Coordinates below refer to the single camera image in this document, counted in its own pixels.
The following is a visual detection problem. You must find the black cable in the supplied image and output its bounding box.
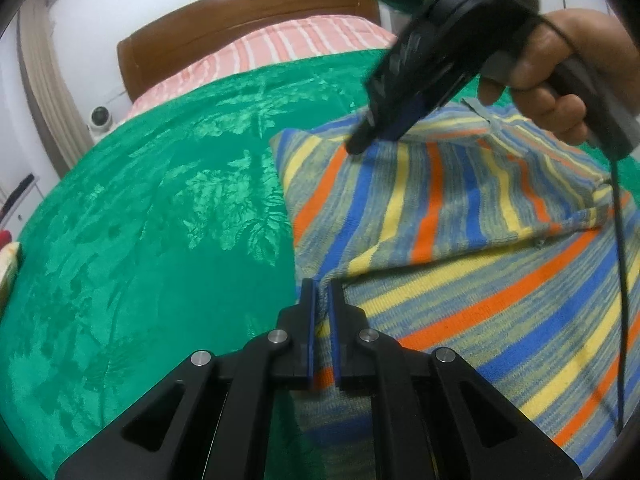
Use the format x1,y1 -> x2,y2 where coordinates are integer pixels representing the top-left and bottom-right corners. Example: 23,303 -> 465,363
541,12 -> 633,436

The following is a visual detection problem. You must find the green floral bedspread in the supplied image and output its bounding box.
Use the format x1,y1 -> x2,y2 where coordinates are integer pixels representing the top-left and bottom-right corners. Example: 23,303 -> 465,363
1,51 -> 378,479

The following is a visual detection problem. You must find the pink striped bed sheet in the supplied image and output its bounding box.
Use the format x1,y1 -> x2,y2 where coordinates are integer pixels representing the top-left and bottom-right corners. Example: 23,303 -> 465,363
126,15 -> 396,119

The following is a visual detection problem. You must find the striped knit sweater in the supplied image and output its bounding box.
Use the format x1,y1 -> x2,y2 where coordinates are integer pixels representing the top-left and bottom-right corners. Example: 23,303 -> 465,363
271,99 -> 639,474

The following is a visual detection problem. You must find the white security camera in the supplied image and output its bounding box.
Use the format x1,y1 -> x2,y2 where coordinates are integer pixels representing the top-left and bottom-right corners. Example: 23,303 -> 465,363
87,105 -> 116,143

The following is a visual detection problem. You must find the brown wooden headboard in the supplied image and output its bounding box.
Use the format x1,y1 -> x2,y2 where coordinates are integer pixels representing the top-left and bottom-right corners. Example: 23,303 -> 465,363
117,0 -> 381,101

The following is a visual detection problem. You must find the beige curtain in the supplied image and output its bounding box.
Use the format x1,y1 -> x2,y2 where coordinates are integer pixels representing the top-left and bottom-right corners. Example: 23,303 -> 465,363
17,0 -> 93,177

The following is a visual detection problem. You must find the right hand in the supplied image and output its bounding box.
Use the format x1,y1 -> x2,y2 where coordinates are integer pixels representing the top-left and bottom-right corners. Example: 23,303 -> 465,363
477,9 -> 639,145

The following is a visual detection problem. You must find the red cloth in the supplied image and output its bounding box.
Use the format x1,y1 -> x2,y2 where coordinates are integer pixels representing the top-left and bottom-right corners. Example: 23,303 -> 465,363
0,230 -> 12,249

